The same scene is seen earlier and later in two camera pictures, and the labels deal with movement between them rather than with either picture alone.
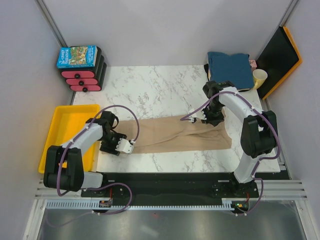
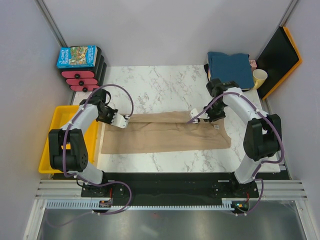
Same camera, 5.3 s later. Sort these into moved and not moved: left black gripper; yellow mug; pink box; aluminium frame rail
Moved: left black gripper
Not moved: aluminium frame rail; yellow mug; pink box
